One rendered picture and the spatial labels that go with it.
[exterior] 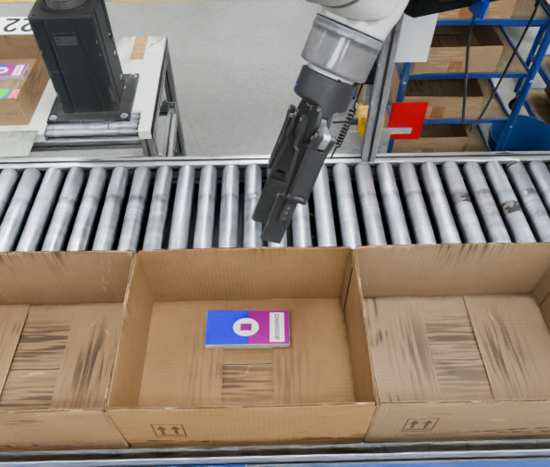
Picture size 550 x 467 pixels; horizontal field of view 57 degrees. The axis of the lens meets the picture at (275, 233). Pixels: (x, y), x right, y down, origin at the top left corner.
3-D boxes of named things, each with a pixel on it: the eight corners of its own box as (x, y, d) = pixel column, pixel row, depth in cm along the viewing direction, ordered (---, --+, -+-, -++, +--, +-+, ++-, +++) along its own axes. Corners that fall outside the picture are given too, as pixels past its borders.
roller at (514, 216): (495, 169, 156) (501, 156, 152) (560, 317, 123) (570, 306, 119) (479, 169, 156) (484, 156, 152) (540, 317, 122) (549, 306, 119)
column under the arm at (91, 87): (65, 77, 179) (30, -19, 153) (139, 75, 179) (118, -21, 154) (47, 124, 162) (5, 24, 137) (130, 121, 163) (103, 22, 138)
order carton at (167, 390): (344, 296, 105) (354, 245, 92) (364, 444, 86) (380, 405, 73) (152, 300, 104) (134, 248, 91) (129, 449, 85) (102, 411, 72)
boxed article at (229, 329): (207, 314, 102) (206, 310, 100) (288, 314, 102) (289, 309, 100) (205, 348, 97) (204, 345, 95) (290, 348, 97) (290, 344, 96)
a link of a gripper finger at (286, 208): (298, 188, 68) (305, 197, 66) (284, 220, 70) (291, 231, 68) (289, 185, 68) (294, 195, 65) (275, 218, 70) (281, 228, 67)
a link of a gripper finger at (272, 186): (268, 178, 73) (268, 176, 74) (252, 220, 76) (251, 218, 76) (287, 183, 74) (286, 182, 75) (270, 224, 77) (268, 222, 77)
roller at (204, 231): (218, 172, 155) (217, 160, 151) (208, 323, 121) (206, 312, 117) (202, 173, 155) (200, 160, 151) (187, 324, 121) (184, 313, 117)
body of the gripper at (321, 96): (368, 91, 63) (337, 159, 67) (343, 76, 70) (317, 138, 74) (315, 70, 60) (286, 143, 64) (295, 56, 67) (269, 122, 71)
